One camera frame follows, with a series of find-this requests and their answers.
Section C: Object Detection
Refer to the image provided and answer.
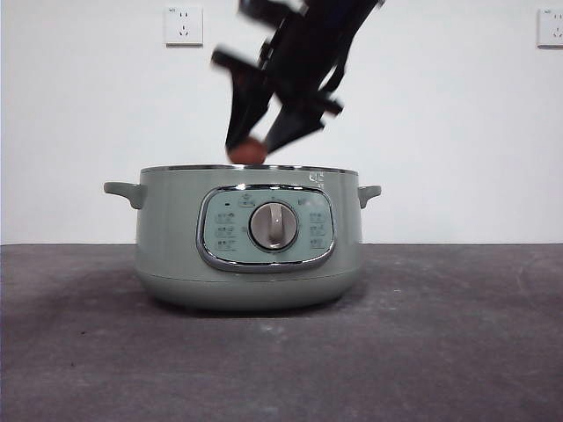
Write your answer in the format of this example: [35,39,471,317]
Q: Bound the brown egg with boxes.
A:
[226,136,267,166]

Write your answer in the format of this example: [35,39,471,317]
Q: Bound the sage green electric cooking pot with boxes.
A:
[103,164,382,313]

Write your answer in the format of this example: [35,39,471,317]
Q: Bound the black flat wrist strap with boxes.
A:
[314,39,358,96]

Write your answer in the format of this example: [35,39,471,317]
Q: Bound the pale grey right wrist camera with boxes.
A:
[238,0,307,17]

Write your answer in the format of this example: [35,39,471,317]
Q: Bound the white wall socket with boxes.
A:
[536,9,563,49]
[165,6,204,48]

